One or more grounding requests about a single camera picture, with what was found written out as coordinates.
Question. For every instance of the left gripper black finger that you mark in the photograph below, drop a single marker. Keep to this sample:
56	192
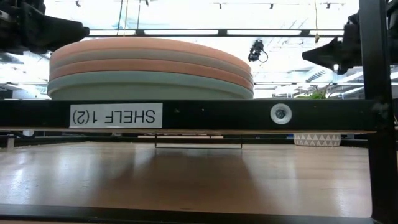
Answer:
62	34

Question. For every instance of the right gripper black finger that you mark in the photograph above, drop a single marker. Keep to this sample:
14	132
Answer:
329	56

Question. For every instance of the peach plate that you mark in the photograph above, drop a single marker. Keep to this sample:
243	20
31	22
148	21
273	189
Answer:
149	43

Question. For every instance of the light blue plate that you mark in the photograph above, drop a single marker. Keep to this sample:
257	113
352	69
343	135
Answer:
140	77

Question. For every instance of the pinkish beige plate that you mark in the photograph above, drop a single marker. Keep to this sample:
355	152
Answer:
149	54

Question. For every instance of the red-orange plate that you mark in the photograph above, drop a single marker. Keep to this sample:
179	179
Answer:
149	65

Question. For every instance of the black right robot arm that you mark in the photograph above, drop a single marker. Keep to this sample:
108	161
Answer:
393	31

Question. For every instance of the white shelf label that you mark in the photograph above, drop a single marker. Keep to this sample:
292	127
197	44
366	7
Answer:
115	115

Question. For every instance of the black metal shelf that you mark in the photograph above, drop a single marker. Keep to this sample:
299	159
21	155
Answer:
217	115

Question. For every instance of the green plant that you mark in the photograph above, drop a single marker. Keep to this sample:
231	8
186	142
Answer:
315	95

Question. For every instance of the silver bolt with washer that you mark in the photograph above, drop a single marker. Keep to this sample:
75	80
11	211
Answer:
280	114

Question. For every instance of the white triangle pattern pot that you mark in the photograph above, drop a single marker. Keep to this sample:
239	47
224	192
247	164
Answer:
317	140

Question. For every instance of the black overhead camera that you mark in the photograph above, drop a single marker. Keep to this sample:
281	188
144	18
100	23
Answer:
256	51

